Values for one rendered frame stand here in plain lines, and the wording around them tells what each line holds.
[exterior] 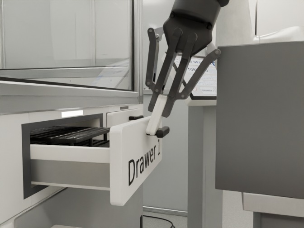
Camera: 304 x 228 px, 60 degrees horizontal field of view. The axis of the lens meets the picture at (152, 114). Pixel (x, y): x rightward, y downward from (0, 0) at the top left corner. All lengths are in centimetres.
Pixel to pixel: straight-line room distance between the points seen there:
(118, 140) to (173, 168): 189
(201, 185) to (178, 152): 78
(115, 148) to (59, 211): 22
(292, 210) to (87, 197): 44
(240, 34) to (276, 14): 308
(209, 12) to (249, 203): 41
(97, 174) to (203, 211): 115
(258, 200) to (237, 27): 48
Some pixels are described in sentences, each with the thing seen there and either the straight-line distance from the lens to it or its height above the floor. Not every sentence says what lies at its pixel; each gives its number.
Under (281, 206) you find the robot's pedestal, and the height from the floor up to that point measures 74.
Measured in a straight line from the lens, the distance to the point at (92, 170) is 40.
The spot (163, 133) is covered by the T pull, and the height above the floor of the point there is 91.
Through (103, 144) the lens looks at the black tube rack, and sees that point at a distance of 55.
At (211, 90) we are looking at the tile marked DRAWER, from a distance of 130.
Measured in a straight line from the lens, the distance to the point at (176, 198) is 230.
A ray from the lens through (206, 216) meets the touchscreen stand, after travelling 153.
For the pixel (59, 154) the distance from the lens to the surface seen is 42.
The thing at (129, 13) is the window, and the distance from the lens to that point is 99.
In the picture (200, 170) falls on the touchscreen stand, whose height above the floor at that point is 59.
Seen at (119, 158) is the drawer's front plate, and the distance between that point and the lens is 36.
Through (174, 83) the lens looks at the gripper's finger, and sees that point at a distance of 44.
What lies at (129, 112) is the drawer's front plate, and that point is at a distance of 83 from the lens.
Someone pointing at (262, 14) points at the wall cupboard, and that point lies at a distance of 390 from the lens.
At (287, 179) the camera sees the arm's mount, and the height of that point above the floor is 80.
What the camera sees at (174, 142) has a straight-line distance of 218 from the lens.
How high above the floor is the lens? 97
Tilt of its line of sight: 3 degrees down
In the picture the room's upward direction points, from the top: straight up
